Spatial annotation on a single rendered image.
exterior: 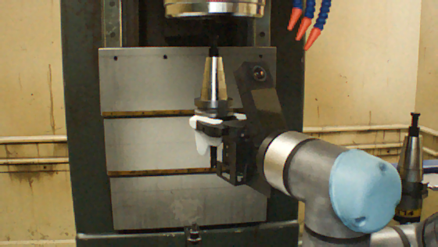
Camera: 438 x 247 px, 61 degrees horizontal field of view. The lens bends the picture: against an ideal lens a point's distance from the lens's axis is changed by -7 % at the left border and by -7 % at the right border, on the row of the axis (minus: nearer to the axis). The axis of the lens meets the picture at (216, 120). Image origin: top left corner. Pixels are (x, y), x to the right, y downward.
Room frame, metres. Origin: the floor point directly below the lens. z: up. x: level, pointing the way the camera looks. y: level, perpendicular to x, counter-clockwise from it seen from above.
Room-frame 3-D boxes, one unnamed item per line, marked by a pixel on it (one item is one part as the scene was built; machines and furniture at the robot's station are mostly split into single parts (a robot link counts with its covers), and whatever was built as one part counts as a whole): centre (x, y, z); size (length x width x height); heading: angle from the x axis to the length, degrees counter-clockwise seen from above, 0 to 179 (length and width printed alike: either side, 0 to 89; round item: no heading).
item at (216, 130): (0.57, -0.01, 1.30); 0.09 x 0.05 x 0.02; 42
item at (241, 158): (0.53, -0.06, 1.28); 0.12 x 0.08 x 0.09; 29
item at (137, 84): (1.08, 0.07, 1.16); 0.48 x 0.05 x 0.51; 99
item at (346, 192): (0.39, -0.13, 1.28); 0.11 x 0.08 x 0.09; 29
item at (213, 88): (0.65, 0.00, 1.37); 0.04 x 0.04 x 0.07
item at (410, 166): (0.56, -0.30, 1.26); 0.04 x 0.04 x 0.07
